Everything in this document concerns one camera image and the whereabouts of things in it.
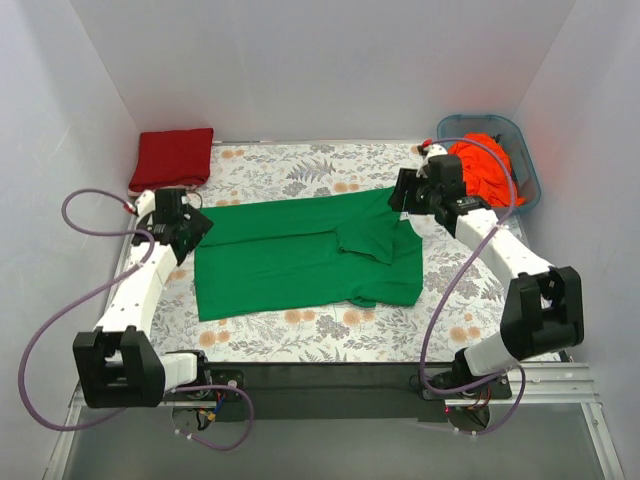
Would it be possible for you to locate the green t-shirt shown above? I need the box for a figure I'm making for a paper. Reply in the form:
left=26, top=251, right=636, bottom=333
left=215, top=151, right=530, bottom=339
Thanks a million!
left=194, top=188, right=423, bottom=322

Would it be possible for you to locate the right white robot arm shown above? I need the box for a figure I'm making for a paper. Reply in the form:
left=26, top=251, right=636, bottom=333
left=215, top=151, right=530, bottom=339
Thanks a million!
left=388, top=154, right=584, bottom=398

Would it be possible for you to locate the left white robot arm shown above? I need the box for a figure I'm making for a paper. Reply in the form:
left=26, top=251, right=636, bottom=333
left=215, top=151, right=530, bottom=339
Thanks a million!
left=73, top=188, right=213, bottom=408

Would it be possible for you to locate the folded pink cloth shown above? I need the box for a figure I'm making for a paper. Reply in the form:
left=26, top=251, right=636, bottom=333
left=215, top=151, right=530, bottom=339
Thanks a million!
left=127, top=184, right=199, bottom=198

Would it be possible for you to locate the orange t-shirt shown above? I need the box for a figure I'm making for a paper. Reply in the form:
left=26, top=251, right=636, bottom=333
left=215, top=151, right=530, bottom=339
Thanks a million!
left=448, top=133, right=512, bottom=208

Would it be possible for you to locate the folded red t-shirt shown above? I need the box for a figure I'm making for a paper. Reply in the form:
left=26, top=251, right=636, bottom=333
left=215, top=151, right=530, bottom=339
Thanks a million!
left=128, top=128, right=214, bottom=196

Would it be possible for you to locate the blue plastic bin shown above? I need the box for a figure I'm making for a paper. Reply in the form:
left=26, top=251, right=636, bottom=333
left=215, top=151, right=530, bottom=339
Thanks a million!
left=436, top=114, right=541, bottom=216

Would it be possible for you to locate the floral table mat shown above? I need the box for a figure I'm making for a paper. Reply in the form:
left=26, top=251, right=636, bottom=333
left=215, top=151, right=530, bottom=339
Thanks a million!
left=150, top=143, right=504, bottom=362

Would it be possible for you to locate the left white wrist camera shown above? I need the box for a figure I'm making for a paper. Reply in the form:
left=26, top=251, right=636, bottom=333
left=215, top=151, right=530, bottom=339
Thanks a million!
left=127, top=190, right=156, bottom=218

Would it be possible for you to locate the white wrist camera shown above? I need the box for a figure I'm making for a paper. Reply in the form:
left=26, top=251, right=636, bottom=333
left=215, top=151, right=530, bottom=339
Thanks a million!
left=416, top=142, right=448, bottom=177
left=127, top=190, right=156, bottom=218

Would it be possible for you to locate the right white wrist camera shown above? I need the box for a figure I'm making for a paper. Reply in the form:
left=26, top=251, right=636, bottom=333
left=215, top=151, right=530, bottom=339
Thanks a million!
left=416, top=142, right=448, bottom=177

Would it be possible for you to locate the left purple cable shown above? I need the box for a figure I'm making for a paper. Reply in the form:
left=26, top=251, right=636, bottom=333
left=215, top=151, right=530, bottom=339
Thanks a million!
left=17, top=188, right=255, bottom=453

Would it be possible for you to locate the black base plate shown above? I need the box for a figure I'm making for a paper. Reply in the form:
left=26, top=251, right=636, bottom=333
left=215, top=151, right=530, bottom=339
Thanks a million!
left=164, top=362, right=511, bottom=424

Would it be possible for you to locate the aluminium frame rail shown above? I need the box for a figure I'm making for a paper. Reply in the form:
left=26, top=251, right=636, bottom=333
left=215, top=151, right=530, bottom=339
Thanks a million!
left=68, top=362, right=601, bottom=409

